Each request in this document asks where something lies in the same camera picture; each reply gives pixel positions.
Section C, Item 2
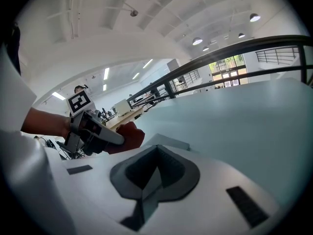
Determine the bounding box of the glass entrance door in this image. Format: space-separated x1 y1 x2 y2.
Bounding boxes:
209 54 247 89

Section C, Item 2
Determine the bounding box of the red-brown cloth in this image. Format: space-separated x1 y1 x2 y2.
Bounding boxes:
104 121 145 156

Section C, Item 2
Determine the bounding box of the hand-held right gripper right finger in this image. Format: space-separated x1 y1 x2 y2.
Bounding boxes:
136 144 281 235

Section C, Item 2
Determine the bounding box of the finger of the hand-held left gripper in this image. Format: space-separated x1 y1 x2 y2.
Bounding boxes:
94 121 125 145

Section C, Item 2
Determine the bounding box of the white box appliance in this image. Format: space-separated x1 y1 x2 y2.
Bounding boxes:
112 99 134 117

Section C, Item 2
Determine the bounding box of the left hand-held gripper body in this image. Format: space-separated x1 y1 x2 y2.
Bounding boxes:
63 90 110 156

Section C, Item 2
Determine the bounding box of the black metal railing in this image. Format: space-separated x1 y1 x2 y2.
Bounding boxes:
171 70 203 93
126 34 313 109
255 47 300 66

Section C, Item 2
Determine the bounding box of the person's left forearm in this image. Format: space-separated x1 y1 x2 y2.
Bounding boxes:
21 106 71 140

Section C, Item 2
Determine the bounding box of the wooden table with white legs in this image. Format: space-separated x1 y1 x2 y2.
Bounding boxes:
106 106 144 130

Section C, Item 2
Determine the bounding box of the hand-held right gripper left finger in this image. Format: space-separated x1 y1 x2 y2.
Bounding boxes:
61 144 161 235

